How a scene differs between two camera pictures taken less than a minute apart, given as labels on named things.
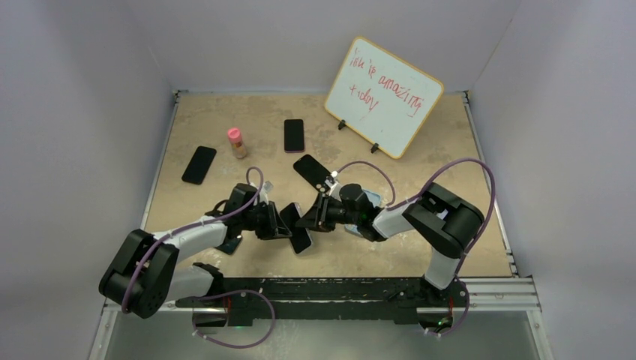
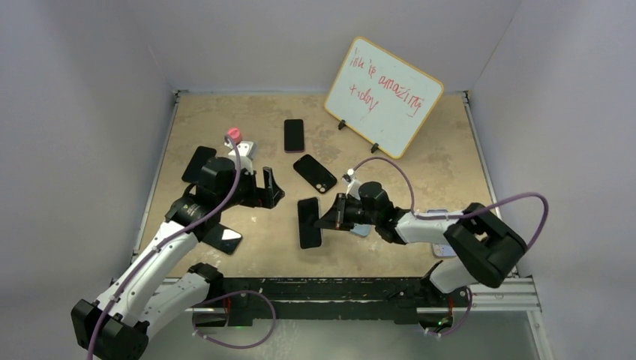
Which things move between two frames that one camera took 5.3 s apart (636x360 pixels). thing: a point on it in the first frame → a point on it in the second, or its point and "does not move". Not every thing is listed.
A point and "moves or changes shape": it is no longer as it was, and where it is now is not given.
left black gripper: [274, 227] → [265, 197]
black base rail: [366, 300] does not move
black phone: [300, 238] moves or changes shape
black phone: [199, 165] does not move
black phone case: [314, 172] does not move
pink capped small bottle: [235, 138] does not move
